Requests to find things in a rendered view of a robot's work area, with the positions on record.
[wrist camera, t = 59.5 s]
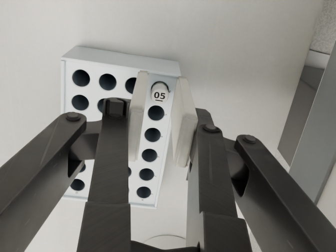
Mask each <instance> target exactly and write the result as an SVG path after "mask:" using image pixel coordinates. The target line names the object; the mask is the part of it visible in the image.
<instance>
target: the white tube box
mask: <svg viewBox="0 0 336 252"><path fill-rule="evenodd" d="M140 70H141V71H147V73H149V77H148V84H147V92H146V100H145V107H144V115H143V122H142V130H141V137H140V144H139V152H138V159H137V160H135V162H134V161H128V203H129V204H130V206H131V207H138V208H147V209H157V206H158V201H159V195H160V190H161V184H162V179H163V173H164V168H165V163H166V157H167V152H168V146H169V141H170V135H171V130H172V125H171V109H172V103H173V98H174V92H175V87H176V81H177V78H178V77H179V76H181V71H180V66H179V62H178V61H172V60H166V59H159V58H153V57H146V56H139V55H133V54H126V53H120V52H113V51H107V50H100V49H94V48H87V47H81V46H74V47H73V48H72V49H70V50H69V51H68V52H67V53H65V54H64V55H63V56H62V57H61V90H60V114H63V113H67V112H76V113H80V114H83V115H85V116H86V118H87V122H93V121H99V120H101V119H102V116H103V102H104V99H106V98H111V97H115V98H124V99H132V96H133V92H134V88H135V84H136V79H137V75H138V72H140ZM159 81H160V82H164V83H166V85H167V89H168V99H167V101H166V102H165V103H162V104H156V103H155V102H153V101H152V98H151V90H152V87H153V84H154V83H155V82H159ZM94 161H95V160H94V159H92V160H85V163H84V166H83V167H82V169H81V170H80V172H79V173H78V175H77V176H76V177H75V179H74V180H73V182H72V183H71V185H70V186H69V188H68V189H67V190H66V192H65V193H64V195H63V196H62V198H61V199H65V200H74V201H83V202H87V201H88V196H89V190H90V184H91V178H92V173H93V167H94Z"/></svg>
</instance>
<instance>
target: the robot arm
mask: <svg viewBox="0 0 336 252"><path fill-rule="evenodd" d="M148 80H149V73H148V72H147V71H144V70H140V72H139V71H138V74H137V78H136V82H135V86H134V90H133V94H132V98H131V99H127V98H120V97H108V98H106V99H104V100H103V109H102V119H101V120H97V121H87V117H86V116H85V115H84V114H82V113H78V112H74V111H72V112H71V111H70V112H66V113H63V114H61V115H59V116H58V117H57V118H56V119H55V120H54V121H53V122H51V123H50V124H49V125H48V126H47V127H46V128H45V129H43V130H42V131H41V132H40V133H39V134H38V135H37V136H35V137H34V138H33V139H32V140H31V141H30V142H29V143H27V144H26V145H25V146H24V147H23V148H22V149H20V150H19V151H18V152H17V153H16V154H15V155H14V156H12V157H11V158H10V159H9V160H8V161H7V162H6V163H4V164H3V165H2V166H1V167H0V252H25V250H26V249H27V247H28V246H29V244H30V243H31V241H32V240H33V238H34V237H35V236H36V234H37V233H38V231H39V230H40V228H41V227H42V225H43V224H44V223H45V221H46V220H47V218H48V217H49V215H50V214H51V212H52V211H53V210H54V208H55V207H56V205H57V204H58V202H59V201H60V199H61V198H62V196H63V195H64V194H65V192H66V191H67V189H68V188H69V186H70V185H71V183H72V182H73V181H74V179H75V178H76V176H77V175H78V173H79V172H80V170H81V169H82V168H83V166H84V164H85V160H94V165H93V170H92V176H91V182H90V188H89V193H88V199H87V201H86V202H85V206H84V211H83V217H82V222H81V228H80V233H79V239H78V244H77V250H76V252H253V251H252V246H251V241H250V237H249V232H248V227H249V228H250V230H251V232H252V234H253V236H254V238H255V240H256V242H257V244H258V246H259V247H260V249H261V251H262V252H336V228H335V227H334V226H333V225H332V223H331V222H330V221H329V220H328V219H327V218H326V216H325V215H324V214H323V213H322V212H321V211H320V209H319V208H318V207H317V206H316V205H315V204H314V202H313V201H312V200H311V199H310V198H309V197H308V195H307V194H306V193H305V192H304V191H303V190H302V188H301V187H300V186H299V185H298V184H297V183H296V181H295V180H294V179H293V178H292V177H291V176H290V174H289V173H288V172H287V171H286V170H285V169H284V167H283V166H282V165H281V164H280V163H279V162H278V160H277V159H276V158H275V157H274V156H273V155H272V153H271V152H270V151H269V150H268V149H267V148H266V146H265V145H264V144H263V143H262V142H261V141H260V140H259V139H258V138H256V137H254V136H251V135H249V134H248V135H247V134H240V135H238V136H237V137H236V141H235V140H232V139H228V138H225V137H223V132H222V130H221V129H220V128H218V127H217V126H215V125H214V122H213V119H212V117H211V114H210V112H208V111H207V110H206V109H202V108H195V105H194V101H193V97H192V93H191V89H190V86H189V82H188V79H187V77H184V76H179V77H177V79H176V84H175V90H174V95H173V101H172V107H171V112H170V117H171V132H172V147H173V162H174V165H175V167H179V168H186V167H188V164H189V167H188V172H187V176H186V181H188V188H187V216H186V245H185V247H182V248H173V249H160V248H157V247H153V246H150V245H147V244H144V243H141V242H138V241H134V240H131V204H130V203H129V161H130V162H135V161H136V160H138V155H139V148H140V140H141V133H142V126H143V118H144V111H145V103H146V95H147V88H148ZM189 160H190V163H189ZM236 204H237V206H238V207H239V209H240V211H241V213H242V215H243V217H244V219H243V218H239V217H238V213H237V208H236ZM247 225H248V227H247Z"/></svg>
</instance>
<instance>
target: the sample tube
mask: <svg viewBox="0 0 336 252"><path fill-rule="evenodd" d="M168 97H169V92H168V88H167V84H166V83H164V82H162V81H157V82H155V83H154V84H153V85H152V89H151V99H152V101H153V102H154V103H156V104H163V103H165V102H166V101H167V100H168Z"/></svg>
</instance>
